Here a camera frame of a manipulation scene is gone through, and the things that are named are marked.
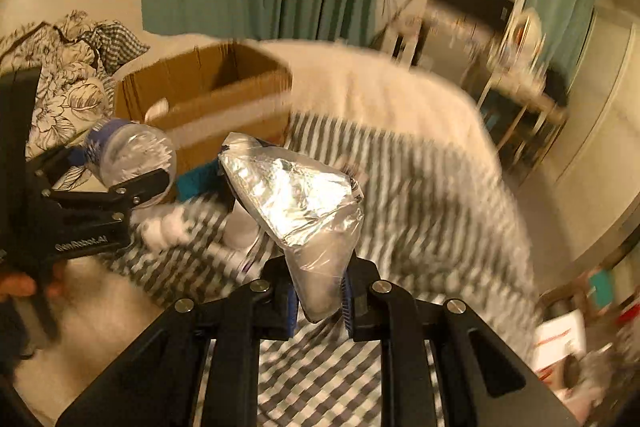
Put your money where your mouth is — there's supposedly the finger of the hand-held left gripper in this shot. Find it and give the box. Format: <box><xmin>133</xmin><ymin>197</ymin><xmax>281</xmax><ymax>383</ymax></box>
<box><xmin>27</xmin><ymin>146</ymin><xmax>90</xmax><ymax>182</ymax></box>
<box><xmin>42</xmin><ymin>167</ymin><xmax>172</xmax><ymax>222</ymax></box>

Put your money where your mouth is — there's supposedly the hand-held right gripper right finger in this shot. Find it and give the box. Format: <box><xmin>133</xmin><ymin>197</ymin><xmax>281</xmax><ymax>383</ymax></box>
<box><xmin>340</xmin><ymin>252</ymin><xmax>581</xmax><ymax>427</ymax></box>

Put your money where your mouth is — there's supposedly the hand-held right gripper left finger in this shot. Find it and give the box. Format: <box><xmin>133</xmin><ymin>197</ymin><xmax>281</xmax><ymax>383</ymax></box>
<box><xmin>52</xmin><ymin>254</ymin><xmax>301</xmax><ymax>427</ymax></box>

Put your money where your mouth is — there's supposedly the clear plastic bottle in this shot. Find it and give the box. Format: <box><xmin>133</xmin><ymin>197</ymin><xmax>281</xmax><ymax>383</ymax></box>
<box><xmin>82</xmin><ymin>118</ymin><xmax>177</xmax><ymax>208</ymax></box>

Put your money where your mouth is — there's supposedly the white squeeze tube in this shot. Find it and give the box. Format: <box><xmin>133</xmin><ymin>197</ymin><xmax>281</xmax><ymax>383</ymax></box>
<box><xmin>220</xmin><ymin>202</ymin><xmax>263</xmax><ymax>275</ymax></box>

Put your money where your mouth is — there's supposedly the brown cardboard box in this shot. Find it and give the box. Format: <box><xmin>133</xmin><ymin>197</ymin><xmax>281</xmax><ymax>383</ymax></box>
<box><xmin>114</xmin><ymin>42</ymin><xmax>293</xmax><ymax>178</ymax></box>

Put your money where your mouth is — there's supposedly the silver foil bag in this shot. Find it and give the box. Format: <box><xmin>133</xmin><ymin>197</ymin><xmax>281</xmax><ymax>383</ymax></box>
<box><xmin>217</xmin><ymin>132</ymin><xmax>365</xmax><ymax>324</ymax></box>

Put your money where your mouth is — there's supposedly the person's left hand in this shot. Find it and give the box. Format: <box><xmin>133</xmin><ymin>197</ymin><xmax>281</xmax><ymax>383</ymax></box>
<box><xmin>0</xmin><ymin>263</ymin><xmax>67</xmax><ymax>303</ymax></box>

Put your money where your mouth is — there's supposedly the crumpled white tissue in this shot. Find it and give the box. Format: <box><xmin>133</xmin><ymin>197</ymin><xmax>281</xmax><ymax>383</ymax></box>
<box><xmin>132</xmin><ymin>202</ymin><xmax>201</xmax><ymax>253</ymax></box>

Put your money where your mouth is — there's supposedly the teal cloth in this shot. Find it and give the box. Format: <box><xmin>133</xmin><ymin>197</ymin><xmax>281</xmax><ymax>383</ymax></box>
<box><xmin>177</xmin><ymin>169</ymin><xmax>236</xmax><ymax>204</ymax></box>

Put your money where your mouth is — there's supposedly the floral printed quilt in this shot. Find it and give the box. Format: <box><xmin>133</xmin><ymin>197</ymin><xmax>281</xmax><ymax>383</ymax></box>
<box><xmin>0</xmin><ymin>9</ymin><xmax>118</xmax><ymax>188</ymax></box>

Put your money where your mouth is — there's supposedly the grey checked blanket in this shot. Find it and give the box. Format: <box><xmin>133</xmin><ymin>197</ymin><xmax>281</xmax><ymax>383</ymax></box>
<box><xmin>100</xmin><ymin>112</ymin><xmax>543</xmax><ymax>427</ymax></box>

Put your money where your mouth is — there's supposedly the dark checked cloth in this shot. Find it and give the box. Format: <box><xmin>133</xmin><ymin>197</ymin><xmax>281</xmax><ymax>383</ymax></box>
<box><xmin>82</xmin><ymin>21</ymin><xmax>151</xmax><ymax>74</ymax></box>

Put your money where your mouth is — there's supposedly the white fluffy blanket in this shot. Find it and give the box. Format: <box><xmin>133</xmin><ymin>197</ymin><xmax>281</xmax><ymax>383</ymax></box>
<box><xmin>240</xmin><ymin>39</ymin><xmax>501</xmax><ymax>168</ymax></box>

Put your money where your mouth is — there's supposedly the white and red box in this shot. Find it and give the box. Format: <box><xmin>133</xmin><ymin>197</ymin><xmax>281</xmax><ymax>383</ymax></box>
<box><xmin>531</xmin><ymin>311</ymin><xmax>589</xmax><ymax>374</ymax></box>

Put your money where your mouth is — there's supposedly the small teal box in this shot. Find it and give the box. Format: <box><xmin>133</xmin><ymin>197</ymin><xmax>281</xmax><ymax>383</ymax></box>
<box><xmin>587</xmin><ymin>269</ymin><xmax>614</xmax><ymax>314</ymax></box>

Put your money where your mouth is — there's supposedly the grey low cabinet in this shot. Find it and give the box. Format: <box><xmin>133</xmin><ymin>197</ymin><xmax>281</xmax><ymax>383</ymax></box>
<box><xmin>417</xmin><ymin>19</ymin><xmax>483</xmax><ymax>75</ymax></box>

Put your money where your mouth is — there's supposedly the white sliding wardrobe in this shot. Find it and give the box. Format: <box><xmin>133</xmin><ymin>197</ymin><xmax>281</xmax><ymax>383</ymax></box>
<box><xmin>545</xmin><ymin>7</ymin><xmax>640</xmax><ymax>258</ymax></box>

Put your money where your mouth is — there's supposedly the white oval mirror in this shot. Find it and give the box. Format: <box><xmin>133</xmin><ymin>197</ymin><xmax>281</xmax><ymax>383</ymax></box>
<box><xmin>504</xmin><ymin>6</ymin><xmax>545</xmax><ymax>60</ymax></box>

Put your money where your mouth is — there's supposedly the thin wire rack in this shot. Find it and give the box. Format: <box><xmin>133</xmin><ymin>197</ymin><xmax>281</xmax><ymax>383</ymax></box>
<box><xmin>382</xmin><ymin>0</ymin><xmax>423</xmax><ymax>55</ymax></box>

